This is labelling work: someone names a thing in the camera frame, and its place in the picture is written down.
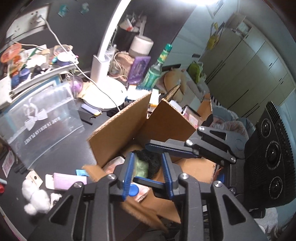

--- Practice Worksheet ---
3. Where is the pink white packet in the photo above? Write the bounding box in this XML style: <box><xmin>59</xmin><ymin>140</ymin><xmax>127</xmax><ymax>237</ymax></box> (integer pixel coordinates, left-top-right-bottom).
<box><xmin>103</xmin><ymin>156</ymin><xmax>150</xmax><ymax>202</ymax></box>

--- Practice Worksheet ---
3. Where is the small light blue card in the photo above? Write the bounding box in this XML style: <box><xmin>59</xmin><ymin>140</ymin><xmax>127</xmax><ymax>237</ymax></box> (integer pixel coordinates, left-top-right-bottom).
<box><xmin>76</xmin><ymin>169</ymin><xmax>90</xmax><ymax>177</ymax></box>

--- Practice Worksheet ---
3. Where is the white fluffy plush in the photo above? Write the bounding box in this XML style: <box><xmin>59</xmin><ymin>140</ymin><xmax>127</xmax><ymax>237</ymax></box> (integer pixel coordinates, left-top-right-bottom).
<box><xmin>22</xmin><ymin>179</ymin><xmax>62</xmax><ymax>216</ymax></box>

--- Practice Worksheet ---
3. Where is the brown cardboard box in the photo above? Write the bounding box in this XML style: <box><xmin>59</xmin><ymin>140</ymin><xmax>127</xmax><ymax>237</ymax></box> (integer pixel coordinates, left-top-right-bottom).
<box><xmin>82</xmin><ymin>94</ymin><xmax>216</xmax><ymax>235</ymax></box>

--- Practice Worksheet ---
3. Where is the pink rectangular case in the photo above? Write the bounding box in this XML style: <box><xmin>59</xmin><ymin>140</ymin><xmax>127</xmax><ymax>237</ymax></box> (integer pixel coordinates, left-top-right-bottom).
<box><xmin>45</xmin><ymin>173</ymin><xmax>87</xmax><ymax>191</ymax></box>

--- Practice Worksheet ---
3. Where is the green bottle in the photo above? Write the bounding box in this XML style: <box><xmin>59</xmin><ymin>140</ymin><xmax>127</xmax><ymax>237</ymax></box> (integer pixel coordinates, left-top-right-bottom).
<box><xmin>140</xmin><ymin>44</ymin><xmax>172</xmax><ymax>90</ymax></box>

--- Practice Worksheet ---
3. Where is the purple box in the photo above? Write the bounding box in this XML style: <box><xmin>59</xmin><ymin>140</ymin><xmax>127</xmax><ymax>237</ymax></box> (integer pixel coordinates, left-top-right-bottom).
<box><xmin>127</xmin><ymin>56</ymin><xmax>151</xmax><ymax>84</ymax></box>

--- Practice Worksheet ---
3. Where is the beige wardrobe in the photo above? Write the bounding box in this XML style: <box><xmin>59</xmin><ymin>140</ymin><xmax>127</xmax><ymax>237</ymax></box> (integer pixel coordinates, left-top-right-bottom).
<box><xmin>200</xmin><ymin>13</ymin><xmax>295</xmax><ymax>123</ymax></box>

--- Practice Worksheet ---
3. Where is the clear zip plastic bag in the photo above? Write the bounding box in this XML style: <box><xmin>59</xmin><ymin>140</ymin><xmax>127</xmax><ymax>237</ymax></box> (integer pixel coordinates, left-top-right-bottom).
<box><xmin>1</xmin><ymin>83</ymin><xmax>84</xmax><ymax>170</ymax></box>

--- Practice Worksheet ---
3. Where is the yellow hanging bag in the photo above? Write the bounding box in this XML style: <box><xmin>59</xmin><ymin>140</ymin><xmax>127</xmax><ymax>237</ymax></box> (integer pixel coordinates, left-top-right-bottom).
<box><xmin>207</xmin><ymin>22</ymin><xmax>219</xmax><ymax>50</ymax></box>

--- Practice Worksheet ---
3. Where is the white desk shelf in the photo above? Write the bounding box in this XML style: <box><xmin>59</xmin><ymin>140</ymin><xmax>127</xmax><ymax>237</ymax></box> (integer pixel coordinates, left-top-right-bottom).
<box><xmin>1</xmin><ymin>63</ymin><xmax>76</xmax><ymax>108</ymax></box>

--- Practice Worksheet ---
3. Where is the wall power socket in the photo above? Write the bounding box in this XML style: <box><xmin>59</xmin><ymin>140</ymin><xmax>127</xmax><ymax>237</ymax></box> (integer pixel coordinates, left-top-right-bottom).
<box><xmin>6</xmin><ymin>4</ymin><xmax>50</xmax><ymax>39</ymax></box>

